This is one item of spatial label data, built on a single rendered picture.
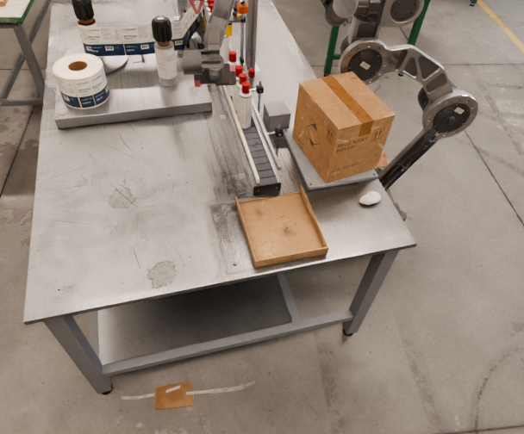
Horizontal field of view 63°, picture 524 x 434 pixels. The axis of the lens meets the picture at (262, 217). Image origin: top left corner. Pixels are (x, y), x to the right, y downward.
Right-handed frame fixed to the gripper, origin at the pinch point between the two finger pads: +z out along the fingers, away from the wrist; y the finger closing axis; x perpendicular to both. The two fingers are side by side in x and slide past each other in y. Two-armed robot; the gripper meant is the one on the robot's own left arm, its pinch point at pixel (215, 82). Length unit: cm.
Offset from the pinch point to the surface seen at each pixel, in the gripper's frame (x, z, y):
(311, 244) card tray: 60, -4, -30
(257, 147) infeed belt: 20.6, 21.5, -15.6
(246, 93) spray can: -0.2, 16.1, -12.1
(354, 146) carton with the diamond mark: 26, 1, -49
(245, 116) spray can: 7.2, 23.8, -11.8
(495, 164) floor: 24, 136, -198
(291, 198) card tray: 43, 10, -26
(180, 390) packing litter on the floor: 126, 47, 25
